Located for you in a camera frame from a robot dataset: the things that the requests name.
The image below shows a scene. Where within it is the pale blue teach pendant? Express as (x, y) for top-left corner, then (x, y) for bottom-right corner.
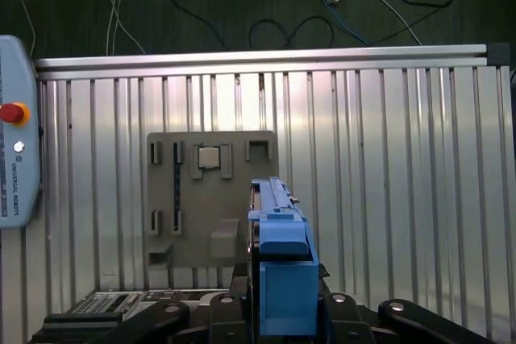
(0, 35), (44, 230)

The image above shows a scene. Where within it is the hard disk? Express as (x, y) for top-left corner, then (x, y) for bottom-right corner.
(246, 176), (322, 338)

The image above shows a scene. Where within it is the blue cable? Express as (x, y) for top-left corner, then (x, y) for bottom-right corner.
(301, 0), (371, 48)

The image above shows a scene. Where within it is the black rail corner cap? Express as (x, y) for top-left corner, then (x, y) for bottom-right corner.
(485, 42), (511, 67)

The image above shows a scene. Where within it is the silver CPU chip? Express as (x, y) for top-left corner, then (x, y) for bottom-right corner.
(197, 146), (223, 169)

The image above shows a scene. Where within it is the white cable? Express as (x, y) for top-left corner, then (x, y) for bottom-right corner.
(83, 0), (147, 56)
(17, 0), (37, 58)

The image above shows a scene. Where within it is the black RAM stick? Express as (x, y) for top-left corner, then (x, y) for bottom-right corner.
(172, 141), (183, 234)

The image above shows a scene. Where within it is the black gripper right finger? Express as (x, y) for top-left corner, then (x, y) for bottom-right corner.
(316, 263), (497, 344)

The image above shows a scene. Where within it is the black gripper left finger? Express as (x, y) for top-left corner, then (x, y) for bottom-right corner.
(95, 263), (260, 344)

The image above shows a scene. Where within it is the grey cable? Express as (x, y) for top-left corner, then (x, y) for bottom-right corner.
(354, 0), (423, 46)

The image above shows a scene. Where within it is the aluminium table frame rail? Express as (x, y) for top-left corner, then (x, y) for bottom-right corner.
(34, 44), (489, 80)

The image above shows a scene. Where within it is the grey parts rack plate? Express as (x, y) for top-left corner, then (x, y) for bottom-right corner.
(144, 130), (280, 271)

